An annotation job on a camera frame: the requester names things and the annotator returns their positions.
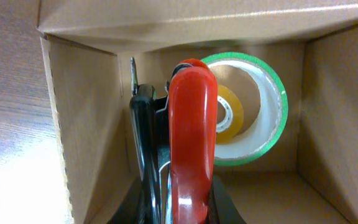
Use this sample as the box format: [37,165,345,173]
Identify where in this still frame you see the yellow clear tape roll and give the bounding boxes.
[216,85,244,144]

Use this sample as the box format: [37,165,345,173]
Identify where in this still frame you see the green tape roll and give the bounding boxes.
[201,52,288,166]

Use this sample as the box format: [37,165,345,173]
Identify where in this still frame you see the brown cardboard box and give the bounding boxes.
[37,0,358,223]

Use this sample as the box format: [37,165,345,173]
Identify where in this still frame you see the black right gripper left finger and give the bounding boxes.
[107,177,145,224]

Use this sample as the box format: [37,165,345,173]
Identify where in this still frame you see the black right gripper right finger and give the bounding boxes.
[208,175,246,224]

